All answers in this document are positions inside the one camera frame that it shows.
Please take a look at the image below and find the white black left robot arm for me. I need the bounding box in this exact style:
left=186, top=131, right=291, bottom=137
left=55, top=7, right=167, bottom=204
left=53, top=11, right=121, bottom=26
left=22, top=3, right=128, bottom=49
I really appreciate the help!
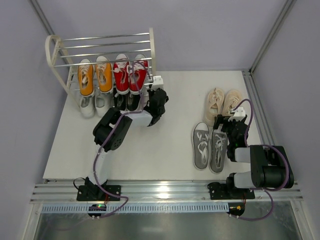
left=76, top=88, right=169, bottom=202

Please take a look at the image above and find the grey slotted cable duct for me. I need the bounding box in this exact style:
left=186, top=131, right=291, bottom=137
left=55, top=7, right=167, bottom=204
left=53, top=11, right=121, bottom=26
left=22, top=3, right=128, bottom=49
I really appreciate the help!
left=41, top=202, right=229, bottom=214

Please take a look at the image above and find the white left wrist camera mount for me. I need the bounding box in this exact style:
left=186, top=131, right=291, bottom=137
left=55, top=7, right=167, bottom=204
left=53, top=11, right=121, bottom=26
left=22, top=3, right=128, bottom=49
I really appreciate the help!
left=149, top=75, right=164, bottom=91

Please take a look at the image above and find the cream metal shoe shelf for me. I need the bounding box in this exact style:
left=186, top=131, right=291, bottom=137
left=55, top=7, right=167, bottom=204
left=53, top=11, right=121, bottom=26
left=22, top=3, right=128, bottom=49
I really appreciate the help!
left=44, top=27, right=156, bottom=110

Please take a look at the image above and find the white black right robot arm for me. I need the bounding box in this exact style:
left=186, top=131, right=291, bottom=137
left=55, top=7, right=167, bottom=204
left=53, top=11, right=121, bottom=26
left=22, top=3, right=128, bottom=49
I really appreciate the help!
left=209, top=114, right=294, bottom=199

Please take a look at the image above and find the aluminium front rail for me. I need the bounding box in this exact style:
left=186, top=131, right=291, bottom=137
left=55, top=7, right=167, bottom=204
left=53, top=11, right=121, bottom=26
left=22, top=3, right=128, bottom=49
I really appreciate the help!
left=29, top=180, right=304, bottom=204

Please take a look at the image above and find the controller board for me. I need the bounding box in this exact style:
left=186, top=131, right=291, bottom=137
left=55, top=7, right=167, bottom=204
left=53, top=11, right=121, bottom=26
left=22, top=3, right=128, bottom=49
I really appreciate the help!
left=227, top=202, right=245, bottom=217
left=87, top=203, right=107, bottom=220

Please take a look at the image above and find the red canvas sneaker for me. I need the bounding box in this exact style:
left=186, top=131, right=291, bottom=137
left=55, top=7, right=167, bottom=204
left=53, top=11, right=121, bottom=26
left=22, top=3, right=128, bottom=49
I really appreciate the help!
left=112, top=53, right=129, bottom=95
left=127, top=53, right=149, bottom=95

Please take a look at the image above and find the orange canvas sneaker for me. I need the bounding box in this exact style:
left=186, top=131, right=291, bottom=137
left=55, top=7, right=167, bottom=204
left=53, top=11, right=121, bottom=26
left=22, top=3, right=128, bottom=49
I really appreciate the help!
left=95, top=55, right=113, bottom=94
left=77, top=58, right=95, bottom=98

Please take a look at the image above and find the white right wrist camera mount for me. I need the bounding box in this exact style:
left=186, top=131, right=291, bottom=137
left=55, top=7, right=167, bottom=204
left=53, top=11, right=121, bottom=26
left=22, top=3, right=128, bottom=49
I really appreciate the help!
left=228, top=106, right=247, bottom=122

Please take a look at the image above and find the left controller board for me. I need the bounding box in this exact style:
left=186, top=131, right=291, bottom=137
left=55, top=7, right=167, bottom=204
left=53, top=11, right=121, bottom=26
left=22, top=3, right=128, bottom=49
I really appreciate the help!
left=87, top=203, right=107, bottom=220

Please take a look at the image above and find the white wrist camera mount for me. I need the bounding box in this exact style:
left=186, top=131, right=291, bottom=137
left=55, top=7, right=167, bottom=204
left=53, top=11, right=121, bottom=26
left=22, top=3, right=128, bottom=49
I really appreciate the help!
left=228, top=106, right=247, bottom=122
left=149, top=75, right=164, bottom=91

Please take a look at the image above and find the beige lace sneaker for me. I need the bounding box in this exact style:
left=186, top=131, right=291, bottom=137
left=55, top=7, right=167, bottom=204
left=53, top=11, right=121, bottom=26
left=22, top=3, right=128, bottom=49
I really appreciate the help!
left=221, top=89, right=243, bottom=116
left=204, top=87, right=225, bottom=126

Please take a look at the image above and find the aluminium corner post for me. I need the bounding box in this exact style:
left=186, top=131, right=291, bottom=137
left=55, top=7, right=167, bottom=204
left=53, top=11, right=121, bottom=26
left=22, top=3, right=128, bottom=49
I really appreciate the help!
left=28, top=0, right=55, bottom=35
left=249, top=0, right=297, bottom=75

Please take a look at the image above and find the right controller board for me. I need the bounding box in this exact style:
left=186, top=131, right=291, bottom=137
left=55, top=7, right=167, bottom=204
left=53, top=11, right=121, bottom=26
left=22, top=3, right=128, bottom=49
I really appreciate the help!
left=227, top=202, right=245, bottom=217

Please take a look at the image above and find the white sneaker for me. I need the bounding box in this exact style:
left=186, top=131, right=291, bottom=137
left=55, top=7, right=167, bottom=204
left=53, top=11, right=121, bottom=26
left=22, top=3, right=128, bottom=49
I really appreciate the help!
left=94, top=93, right=113, bottom=118
left=79, top=96, right=95, bottom=119

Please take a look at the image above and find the aluminium left corner post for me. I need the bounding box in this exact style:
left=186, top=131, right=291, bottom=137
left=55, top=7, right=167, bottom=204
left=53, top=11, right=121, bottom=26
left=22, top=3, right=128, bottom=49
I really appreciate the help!
left=28, top=0, right=55, bottom=35

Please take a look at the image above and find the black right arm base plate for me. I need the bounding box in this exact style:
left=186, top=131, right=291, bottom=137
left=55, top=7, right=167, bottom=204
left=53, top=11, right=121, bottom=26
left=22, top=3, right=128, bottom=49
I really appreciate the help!
left=207, top=182, right=255, bottom=200

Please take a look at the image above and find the black canvas sneaker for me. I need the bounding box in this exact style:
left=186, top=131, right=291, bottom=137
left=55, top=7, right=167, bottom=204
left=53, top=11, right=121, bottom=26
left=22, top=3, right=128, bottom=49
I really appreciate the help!
left=113, top=92, right=128, bottom=111
left=126, top=93, right=141, bottom=112

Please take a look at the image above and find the grey canvas sneaker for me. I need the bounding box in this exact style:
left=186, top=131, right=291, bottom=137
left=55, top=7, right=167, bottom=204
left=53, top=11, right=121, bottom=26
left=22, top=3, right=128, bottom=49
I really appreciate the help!
left=192, top=122, right=211, bottom=171
left=209, top=130, right=228, bottom=174

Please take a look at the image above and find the aluminium rail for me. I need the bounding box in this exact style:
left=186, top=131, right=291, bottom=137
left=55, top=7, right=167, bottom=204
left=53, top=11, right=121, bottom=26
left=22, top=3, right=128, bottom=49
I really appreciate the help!
left=29, top=180, right=304, bottom=204
left=242, top=69, right=275, bottom=145

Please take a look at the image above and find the aluminium right side rail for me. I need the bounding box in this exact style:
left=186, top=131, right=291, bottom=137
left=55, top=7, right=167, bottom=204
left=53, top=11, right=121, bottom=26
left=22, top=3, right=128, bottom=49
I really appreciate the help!
left=242, top=69, right=275, bottom=145

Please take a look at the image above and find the aluminium right corner post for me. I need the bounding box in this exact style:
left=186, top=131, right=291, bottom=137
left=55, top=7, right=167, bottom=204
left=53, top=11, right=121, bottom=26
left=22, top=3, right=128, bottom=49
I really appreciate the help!
left=249, top=0, right=297, bottom=75

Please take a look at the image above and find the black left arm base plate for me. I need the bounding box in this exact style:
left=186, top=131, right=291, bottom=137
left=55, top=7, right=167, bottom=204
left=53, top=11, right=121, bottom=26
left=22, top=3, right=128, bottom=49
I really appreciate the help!
left=76, top=185, right=121, bottom=202

